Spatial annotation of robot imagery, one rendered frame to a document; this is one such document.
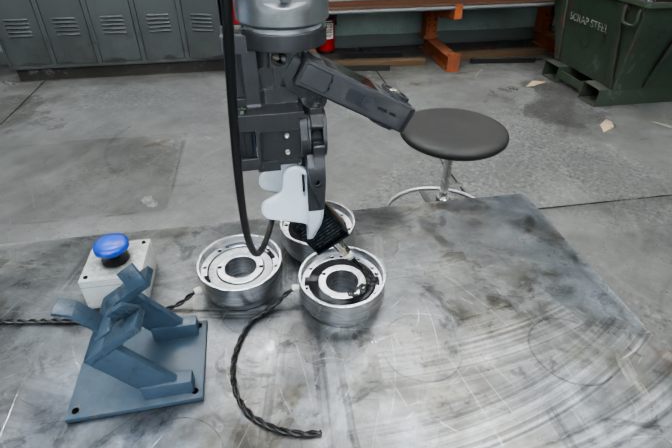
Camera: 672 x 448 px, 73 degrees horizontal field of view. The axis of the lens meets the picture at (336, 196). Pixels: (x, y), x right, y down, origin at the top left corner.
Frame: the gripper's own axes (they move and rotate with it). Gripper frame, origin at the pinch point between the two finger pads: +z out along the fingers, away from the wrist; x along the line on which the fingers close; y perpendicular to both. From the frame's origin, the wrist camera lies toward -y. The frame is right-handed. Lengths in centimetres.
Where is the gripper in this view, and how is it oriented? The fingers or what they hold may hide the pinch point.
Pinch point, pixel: (314, 218)
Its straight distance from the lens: 48.8
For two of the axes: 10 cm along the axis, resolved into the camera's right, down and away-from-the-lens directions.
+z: 0.0, 8.3, 5.6
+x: 1.9, 5.5, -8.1
